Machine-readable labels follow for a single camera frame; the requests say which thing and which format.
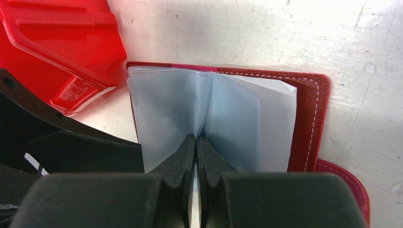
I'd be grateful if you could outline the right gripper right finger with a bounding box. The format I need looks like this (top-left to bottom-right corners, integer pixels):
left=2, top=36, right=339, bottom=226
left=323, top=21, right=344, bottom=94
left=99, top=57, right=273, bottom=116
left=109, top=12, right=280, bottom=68
left=196, top=138, right=369, bottom=228

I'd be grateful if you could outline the red leather card holder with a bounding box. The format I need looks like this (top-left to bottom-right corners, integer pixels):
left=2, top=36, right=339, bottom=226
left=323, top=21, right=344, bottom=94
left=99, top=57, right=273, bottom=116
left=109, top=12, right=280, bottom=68
left=125, top=61, right=371, bottom=226

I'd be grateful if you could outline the red plastic compartment tray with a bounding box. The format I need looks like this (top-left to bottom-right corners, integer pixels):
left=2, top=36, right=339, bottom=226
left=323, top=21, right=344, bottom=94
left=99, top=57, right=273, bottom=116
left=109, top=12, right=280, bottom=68
left=0, top=0, right=126, bottom=115

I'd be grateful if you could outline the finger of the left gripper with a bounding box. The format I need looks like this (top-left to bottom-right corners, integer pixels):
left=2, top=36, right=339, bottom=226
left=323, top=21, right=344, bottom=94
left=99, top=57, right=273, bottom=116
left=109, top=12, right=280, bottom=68
left=0, top=68, right=144, bottom=205

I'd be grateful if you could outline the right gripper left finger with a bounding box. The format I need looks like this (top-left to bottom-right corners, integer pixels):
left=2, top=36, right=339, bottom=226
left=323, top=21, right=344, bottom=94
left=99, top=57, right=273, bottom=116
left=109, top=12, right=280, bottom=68
left=10, top=134, right=196, bottom=228

